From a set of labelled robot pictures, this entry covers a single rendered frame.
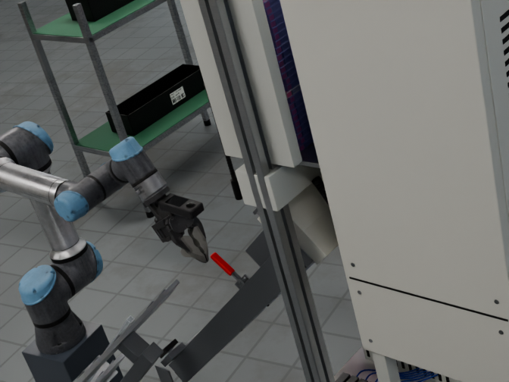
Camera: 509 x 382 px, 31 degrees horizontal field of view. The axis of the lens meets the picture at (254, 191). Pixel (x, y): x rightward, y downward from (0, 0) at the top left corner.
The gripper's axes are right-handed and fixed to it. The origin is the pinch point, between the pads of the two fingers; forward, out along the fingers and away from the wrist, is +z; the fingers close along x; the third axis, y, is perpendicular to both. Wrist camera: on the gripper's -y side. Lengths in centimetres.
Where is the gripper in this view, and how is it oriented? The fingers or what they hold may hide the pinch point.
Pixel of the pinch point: (205, 257)
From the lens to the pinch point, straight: 226.5
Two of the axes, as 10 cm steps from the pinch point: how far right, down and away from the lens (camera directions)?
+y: -5.4, 2.7, 8.0
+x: -6.3, 5.1, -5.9
